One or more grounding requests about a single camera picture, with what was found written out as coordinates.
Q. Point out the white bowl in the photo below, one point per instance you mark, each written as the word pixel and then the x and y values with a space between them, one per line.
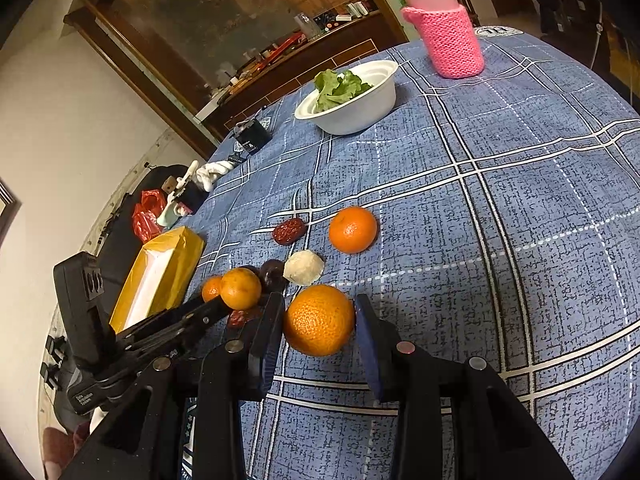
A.
pixel 360 105

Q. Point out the wooden glass partition cabinet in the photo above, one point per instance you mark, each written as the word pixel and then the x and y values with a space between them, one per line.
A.
pixel 200 25

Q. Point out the pink bottle with knitted sleeve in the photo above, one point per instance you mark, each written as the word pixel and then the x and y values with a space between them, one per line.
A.
pixel 450 35

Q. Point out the yellow-rimmed white box tray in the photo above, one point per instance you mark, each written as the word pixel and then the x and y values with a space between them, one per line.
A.
pixel 165 265

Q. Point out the small black box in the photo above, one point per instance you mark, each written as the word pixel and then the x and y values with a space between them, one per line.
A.
pixel 252 135

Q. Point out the blue plaid tablecloth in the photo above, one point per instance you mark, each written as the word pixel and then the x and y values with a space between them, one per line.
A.
pixel 500 210

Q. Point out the red plastic bag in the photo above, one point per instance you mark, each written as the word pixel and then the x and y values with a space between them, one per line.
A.
pixel 147 215

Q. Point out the black sofa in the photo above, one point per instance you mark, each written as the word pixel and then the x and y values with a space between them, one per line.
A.
pixel 117 245

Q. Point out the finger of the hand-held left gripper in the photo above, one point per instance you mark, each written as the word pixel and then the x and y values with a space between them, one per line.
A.
pixel 175 336
pixel 170 316

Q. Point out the clear glass pitcher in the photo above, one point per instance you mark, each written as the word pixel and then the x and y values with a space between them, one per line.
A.
pixel 304 25

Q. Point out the dark purple round fruit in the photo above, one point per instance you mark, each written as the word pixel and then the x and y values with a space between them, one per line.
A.
pixel 272 275

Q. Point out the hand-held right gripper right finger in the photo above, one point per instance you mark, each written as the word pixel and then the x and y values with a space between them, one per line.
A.
pixel 372 355

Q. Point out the green lettuce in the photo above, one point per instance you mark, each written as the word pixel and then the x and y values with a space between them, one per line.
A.
pixel 340 87

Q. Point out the red date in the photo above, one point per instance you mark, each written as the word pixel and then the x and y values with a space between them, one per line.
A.
pixel 237 318
pixel 289 231

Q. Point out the orange mandarin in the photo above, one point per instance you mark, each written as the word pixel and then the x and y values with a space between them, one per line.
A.
pixel 241 287
pixel 352 230
pixel 320 320
pixel 210 288

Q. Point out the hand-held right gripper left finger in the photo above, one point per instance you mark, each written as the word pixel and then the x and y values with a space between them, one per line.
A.
pixel 269 345

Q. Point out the dark picture frame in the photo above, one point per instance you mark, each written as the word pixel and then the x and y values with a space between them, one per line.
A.
pixel 7 210

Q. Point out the white peeled chunk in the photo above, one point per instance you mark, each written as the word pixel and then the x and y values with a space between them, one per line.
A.
pixel 303 268

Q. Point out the white glove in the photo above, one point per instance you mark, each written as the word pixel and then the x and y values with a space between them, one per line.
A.
pixel 215 170

